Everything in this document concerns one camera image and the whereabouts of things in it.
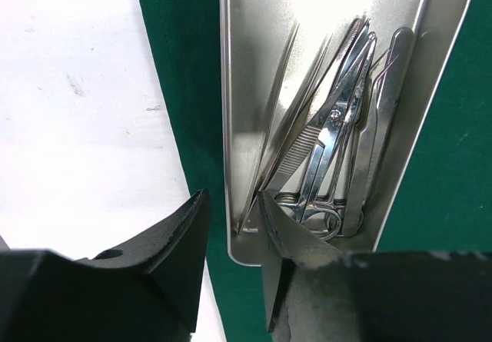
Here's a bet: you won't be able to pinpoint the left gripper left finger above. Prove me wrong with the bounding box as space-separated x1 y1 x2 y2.
1 190 211 341

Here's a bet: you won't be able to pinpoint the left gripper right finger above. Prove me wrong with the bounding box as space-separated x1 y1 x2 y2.
258 193 491 341

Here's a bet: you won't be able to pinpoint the green surgical cloth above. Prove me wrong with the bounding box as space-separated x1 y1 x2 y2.
139 0 491 341

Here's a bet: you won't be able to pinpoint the silver forceps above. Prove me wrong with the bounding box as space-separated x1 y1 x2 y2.
238 18 369 232

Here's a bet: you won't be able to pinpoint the metal instrument tray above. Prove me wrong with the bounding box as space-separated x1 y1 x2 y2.
220 0 470 266

